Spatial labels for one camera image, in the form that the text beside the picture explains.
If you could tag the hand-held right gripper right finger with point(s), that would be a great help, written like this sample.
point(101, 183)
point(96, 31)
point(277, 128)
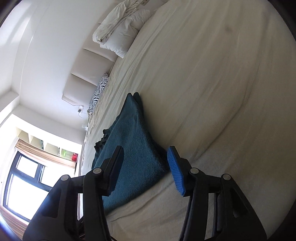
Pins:
point(177, 171)

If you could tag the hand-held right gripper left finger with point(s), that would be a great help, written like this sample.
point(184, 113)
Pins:
point(114, 171)

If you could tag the dark teal knit sweater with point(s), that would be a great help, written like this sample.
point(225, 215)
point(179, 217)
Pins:
point(136, 148)

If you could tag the red box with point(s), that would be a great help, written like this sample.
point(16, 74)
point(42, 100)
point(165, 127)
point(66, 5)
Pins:
point(74, 157)

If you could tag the green container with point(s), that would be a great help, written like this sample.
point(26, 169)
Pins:
point(66, 154)

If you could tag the beige curtain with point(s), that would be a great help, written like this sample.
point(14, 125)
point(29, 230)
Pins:
point(46, 155)

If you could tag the zebra print pillow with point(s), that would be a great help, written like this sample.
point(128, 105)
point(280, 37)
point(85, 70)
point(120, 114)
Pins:
point(98, 95)

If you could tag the black framed window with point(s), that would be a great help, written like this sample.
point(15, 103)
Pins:
point(23, 183)

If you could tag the bed with beige sheet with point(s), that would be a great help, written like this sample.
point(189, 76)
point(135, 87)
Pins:
point(208, 81)

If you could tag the beige padded headboard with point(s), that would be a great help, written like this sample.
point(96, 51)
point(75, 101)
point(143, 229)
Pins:
point(83, 78)

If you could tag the white folded duvet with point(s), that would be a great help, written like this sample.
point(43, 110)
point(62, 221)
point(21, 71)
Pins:
point(120, 30)

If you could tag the wall socket panel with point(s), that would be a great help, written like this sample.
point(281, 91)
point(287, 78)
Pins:
point(80, 109)

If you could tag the white wall shelf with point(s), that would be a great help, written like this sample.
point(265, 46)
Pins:
point(34, 139)

